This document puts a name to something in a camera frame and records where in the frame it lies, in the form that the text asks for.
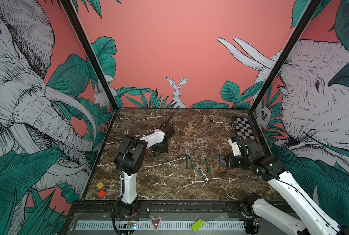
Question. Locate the orange small block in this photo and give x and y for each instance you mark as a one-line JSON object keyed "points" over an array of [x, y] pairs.
{"points": [[100, 185]]}

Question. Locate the black front mounting rail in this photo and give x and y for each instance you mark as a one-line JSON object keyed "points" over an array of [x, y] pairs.
{"points": [[152, 208]]}

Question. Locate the blue carving knife front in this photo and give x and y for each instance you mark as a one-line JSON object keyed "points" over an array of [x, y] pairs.
{"points": [[201, 172]]}

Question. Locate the right black frame post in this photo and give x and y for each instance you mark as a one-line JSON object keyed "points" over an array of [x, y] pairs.
{"points": [[305, 18]]}

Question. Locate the black frame post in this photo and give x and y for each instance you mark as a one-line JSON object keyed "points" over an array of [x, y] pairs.
{"points": [[79, 30], [305, 18]]}

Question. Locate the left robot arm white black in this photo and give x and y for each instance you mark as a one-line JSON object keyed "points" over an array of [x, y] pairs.
{"points": [[129, 159]]}

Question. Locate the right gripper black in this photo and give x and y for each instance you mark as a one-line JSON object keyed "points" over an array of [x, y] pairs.
{"points": [[229, 162]]}

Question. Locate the small circuit board green led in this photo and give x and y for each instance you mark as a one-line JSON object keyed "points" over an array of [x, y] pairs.
{"points": [[131, 226]]}

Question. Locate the red small block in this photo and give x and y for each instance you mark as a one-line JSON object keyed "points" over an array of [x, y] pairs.
{"points": [[102, 193]]}

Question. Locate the green carving knife middle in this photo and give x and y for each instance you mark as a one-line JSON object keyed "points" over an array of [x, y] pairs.
{"points": [[190, 159]]}

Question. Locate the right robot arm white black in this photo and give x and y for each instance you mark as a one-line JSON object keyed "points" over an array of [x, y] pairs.
{"points": [[312, 220]]}

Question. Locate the green carving knife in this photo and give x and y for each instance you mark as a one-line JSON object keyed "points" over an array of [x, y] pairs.
{"points": [[206, 162], [190, 159]]}

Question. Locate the black white checkerboard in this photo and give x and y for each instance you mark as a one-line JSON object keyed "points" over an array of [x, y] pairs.
{"points": [[242, 128]]}

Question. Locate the green carving knife right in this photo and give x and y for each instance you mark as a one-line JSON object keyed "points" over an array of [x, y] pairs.
{"points": [[206, 162]]}

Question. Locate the triangular warning sticker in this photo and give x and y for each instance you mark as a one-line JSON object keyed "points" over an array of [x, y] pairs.
{"points": [[156, 223]]}

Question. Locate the left black frame post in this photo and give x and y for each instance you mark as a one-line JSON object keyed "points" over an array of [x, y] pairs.
{"points": [[79, 30]]}

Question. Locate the green sticky note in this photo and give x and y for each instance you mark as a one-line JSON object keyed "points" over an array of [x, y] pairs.
{"points": [[197, 225]]}

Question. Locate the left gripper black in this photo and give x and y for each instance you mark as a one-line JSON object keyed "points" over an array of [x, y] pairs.
{"points": [[155, 151]]}

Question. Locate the white slotted cable duct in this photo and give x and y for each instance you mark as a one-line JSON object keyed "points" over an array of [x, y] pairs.
{"points": [[167, 225]]}

